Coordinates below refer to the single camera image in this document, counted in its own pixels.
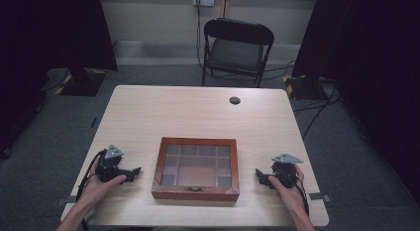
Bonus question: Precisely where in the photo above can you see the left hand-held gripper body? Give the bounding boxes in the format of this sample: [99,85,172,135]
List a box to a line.
[95,144,134,184]

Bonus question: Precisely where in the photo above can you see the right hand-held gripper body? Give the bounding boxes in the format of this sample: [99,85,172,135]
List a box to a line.
[269,153,304,189]

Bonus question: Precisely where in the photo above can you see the wooden box with glass lid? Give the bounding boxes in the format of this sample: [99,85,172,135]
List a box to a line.
[151,136,241,202]

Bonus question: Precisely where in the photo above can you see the person's right hand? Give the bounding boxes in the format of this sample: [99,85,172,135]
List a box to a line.
[267,164,309,216]

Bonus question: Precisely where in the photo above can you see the person's left hand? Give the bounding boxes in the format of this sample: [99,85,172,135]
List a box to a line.
[76,157,128,209]

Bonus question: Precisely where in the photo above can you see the grey tape strip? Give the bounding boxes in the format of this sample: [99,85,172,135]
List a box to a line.
[308,191,333,203]
[54,194,79,206]

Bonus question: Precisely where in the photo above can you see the black stand base yellow tape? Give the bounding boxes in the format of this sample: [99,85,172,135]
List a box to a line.
[282,73,329,101]
[42,66,109,98]

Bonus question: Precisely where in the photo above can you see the black folding chair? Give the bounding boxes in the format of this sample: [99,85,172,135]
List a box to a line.
[200,17,276,89]

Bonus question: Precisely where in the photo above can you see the dark curtain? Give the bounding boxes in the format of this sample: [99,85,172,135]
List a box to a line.
[0,0,119,159]
[291,0,420,207]

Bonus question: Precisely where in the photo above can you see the left hand-held gripper cable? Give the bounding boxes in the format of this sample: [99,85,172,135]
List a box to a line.
[75,149,107,231]

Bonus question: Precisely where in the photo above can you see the hand-held gripper cable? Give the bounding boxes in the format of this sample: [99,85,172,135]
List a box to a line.
[295,176,311,217]
[75,149,107,231]

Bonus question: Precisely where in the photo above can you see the right hand-held gripper cable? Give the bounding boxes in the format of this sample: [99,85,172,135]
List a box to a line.
[295,176,311,217]

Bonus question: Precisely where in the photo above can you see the black floor cables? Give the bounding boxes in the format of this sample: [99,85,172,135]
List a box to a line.
[263,59,342,140]

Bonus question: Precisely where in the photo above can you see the thin black wall cable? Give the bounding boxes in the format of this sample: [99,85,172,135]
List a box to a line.
[196,2,204,67]

